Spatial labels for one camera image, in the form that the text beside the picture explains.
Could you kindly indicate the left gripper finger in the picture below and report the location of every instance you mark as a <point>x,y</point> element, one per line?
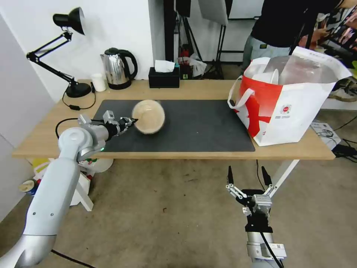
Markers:
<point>128,121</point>
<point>127,128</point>

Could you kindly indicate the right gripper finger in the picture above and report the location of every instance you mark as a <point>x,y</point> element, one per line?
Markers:
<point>266,177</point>
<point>230,177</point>

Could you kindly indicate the brown paper bowl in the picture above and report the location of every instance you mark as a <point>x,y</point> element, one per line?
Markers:
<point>149,117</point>

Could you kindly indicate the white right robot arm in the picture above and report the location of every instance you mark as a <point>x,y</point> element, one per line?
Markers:
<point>256,245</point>

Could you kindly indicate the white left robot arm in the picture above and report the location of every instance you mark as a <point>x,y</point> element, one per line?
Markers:
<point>55,195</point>

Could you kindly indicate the printed white plastic bag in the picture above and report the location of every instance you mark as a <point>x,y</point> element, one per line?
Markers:
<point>103,164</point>

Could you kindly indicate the white and red takeout bag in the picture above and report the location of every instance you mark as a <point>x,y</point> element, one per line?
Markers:
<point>301,111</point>

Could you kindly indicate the white table leg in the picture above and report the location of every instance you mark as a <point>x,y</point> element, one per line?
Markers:
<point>83,192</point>
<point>287,170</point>

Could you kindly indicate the white cup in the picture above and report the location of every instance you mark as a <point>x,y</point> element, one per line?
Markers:
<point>99,82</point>

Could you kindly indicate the steel electric kettle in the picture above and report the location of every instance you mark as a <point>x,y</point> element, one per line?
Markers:
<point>115,69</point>

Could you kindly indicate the black desk lamp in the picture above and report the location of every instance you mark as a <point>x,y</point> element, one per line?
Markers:
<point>78,90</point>

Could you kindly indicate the black tissue box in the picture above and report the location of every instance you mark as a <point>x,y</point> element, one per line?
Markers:
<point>164,79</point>

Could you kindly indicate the black desk mat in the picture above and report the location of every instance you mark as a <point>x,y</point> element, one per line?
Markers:
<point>195,125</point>

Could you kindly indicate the white tissue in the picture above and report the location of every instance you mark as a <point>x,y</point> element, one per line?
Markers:
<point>164,66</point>

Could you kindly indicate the yellow and white container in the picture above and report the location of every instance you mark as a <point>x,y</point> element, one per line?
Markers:
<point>40,167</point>

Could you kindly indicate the red canister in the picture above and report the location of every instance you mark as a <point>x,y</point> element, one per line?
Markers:
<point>184,54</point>

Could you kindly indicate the paper cup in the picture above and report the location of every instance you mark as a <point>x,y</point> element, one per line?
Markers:
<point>27,187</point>

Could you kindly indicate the brown shoe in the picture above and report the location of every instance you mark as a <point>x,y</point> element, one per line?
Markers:
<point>345,89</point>

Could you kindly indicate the black light stand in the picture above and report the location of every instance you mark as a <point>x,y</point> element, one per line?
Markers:
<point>222,42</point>

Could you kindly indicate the black studio light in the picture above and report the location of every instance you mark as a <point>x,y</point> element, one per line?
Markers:
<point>184,8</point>

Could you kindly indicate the white softbox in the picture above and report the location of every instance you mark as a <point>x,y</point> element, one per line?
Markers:
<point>214,9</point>

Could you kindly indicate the person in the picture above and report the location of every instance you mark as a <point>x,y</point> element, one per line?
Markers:
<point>273,28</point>

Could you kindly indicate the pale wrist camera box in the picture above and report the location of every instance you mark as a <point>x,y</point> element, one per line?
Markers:
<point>108,115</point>
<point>261,203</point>

